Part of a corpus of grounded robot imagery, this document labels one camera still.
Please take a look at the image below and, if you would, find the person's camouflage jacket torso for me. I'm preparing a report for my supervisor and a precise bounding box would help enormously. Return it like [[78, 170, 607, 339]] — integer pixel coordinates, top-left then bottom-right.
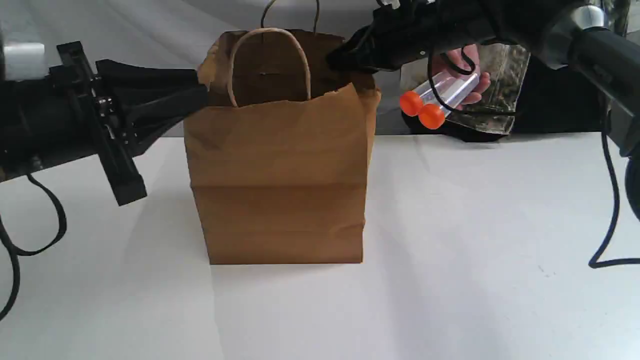
[[388, 0, 639, 142]]

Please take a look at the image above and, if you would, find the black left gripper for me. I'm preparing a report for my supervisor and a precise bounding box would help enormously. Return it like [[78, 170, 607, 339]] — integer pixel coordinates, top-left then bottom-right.
[[50, 41, 208, 207]]

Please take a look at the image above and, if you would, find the brown paper bag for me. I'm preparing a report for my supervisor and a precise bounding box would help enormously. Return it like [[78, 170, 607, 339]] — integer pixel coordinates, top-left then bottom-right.
[[183, 1, 381, 265]]

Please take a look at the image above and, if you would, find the orange-capped clear tube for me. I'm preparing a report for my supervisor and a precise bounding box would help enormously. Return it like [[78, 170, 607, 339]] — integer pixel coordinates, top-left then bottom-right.
[[418, 72, 480, 130], [398, 71, 458, 117]]

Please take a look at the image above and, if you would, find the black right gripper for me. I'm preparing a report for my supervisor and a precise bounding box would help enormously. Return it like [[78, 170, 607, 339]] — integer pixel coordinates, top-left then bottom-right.
[[326, 0, 506, 73]]

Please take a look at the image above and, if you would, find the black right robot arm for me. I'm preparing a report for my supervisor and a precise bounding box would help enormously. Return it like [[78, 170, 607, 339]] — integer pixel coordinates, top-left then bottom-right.
[[326, 0, 640, 215]]

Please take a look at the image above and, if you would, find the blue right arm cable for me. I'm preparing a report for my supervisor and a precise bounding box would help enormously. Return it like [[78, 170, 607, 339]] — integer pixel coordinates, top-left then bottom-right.
[[588, 112, 640, 269]]

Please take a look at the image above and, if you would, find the white backdrop cloth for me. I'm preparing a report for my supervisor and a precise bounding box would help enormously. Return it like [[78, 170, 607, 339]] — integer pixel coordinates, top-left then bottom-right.
[[0, 0, 416, 138]]

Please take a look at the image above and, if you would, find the person's bare hand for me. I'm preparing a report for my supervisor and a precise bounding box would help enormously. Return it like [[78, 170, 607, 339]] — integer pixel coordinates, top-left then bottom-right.
[[431, 44, 492, 105]]

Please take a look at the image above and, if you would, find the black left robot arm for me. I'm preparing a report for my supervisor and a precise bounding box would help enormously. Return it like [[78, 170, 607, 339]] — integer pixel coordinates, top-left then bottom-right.
[[1, 41, 208, 206]]

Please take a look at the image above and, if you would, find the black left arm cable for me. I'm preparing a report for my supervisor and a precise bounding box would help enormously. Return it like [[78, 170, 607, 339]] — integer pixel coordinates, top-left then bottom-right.
[[0, 172, 68, 321]]

